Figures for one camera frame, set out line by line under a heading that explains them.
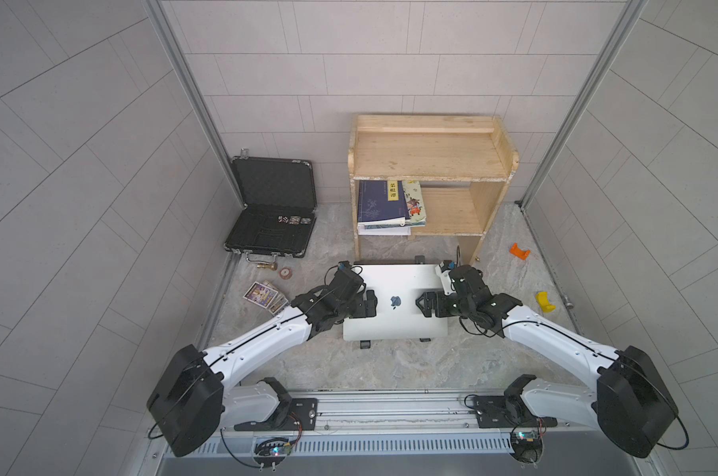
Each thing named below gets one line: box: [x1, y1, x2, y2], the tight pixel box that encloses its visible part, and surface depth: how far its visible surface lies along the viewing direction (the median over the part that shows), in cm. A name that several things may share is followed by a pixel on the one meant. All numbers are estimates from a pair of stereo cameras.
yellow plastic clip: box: [535, 291, 557, 314], surface depth 93 cm
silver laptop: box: [342, 263, 449, 342], surface depth 83 cm
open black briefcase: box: [224, 148, 318, 258], surface depth 108 cm
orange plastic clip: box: [509, 241, 532, 260], surface depth 104 cm
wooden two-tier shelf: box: [348, 114, 520, 264], surface depth 77 cm
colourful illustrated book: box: [401, 180, 427, 228], surface depth 84 cm
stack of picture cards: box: [242, 279, 289, 316], surface depth 86 cm
